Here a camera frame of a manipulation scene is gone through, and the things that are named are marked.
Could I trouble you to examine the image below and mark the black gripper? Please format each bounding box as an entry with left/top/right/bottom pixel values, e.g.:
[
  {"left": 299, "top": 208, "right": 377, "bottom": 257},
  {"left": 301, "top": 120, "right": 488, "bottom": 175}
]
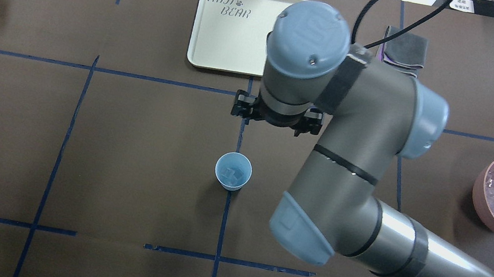
[{"left": 253, "top": 94, "right": 310, "bottom": 133}]

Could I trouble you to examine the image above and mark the ice cube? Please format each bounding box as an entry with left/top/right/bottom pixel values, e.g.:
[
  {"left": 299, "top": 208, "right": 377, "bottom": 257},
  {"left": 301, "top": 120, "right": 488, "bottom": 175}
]
[{"left": 219, "top": 167, "right": 245, "bottom": 187}]

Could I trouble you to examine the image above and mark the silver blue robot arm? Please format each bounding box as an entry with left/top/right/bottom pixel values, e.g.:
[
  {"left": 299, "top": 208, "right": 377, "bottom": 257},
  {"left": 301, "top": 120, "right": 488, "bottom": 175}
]
[{"left": 257, "top": 0, "right": 494, "bottom": 277}]

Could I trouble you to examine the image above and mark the light blue plastic cup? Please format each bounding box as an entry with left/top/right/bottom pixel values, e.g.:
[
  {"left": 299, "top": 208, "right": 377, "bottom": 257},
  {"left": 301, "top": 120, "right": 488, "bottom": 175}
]
[{"left": 214, "top": 152, "right": 253, "bottom": 192}]

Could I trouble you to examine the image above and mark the purple folded cloth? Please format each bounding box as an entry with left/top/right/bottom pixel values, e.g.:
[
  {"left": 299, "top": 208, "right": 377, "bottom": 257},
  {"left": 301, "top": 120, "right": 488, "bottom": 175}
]
[{"left": 378, "top": 45, "right": 385, "bottom": 62}]

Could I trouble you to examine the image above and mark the grey folded cloth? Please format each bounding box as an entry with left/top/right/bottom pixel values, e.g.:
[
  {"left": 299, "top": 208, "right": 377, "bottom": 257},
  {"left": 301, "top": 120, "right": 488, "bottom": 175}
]
[{"left": 383, "top": 32, "right": 429, "bottom": 78}]

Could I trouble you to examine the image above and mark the cream bear serving tray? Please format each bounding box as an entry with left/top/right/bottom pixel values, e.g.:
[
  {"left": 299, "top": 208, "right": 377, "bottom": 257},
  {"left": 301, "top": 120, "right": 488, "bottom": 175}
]
[{"left": 186, "top": 0, "right": 301, "bottom": 77}]

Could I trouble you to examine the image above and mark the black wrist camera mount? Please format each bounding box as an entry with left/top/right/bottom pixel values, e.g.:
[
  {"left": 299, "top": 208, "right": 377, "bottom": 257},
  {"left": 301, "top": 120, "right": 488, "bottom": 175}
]
[{"left": 231, "top": 89, "right": 325, "bottom": 137}]

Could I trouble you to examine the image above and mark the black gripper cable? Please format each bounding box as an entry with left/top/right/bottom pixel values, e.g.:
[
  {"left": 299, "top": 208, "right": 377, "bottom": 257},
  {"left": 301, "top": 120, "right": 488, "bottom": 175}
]
[{"left": 350, "top": 0, "right": 457, "bottom": 63}]

